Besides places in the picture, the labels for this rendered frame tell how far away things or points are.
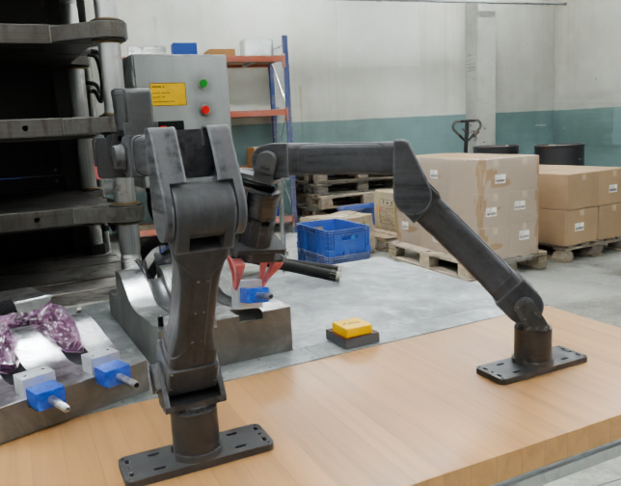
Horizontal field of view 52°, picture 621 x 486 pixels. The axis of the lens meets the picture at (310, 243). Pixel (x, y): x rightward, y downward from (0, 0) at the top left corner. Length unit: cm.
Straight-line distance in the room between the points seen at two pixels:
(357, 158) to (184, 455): 54
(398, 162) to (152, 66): 113
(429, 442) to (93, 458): 46
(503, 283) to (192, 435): 56
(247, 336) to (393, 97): 774
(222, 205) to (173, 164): 7
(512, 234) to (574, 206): 74
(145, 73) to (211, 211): 136
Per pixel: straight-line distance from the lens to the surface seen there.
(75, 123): 188
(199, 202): 67
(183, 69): 204
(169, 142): 70
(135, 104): 97
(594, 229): 597
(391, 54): 885
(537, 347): 115
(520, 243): 527
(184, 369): 84
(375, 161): 107
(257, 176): 109
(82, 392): 109
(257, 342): 123
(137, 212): 185
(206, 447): 88
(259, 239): 113
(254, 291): 116
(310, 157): 108
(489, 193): 501
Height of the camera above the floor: 123
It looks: 10 degrees down
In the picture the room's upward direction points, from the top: 3 degrees counter-clockwise
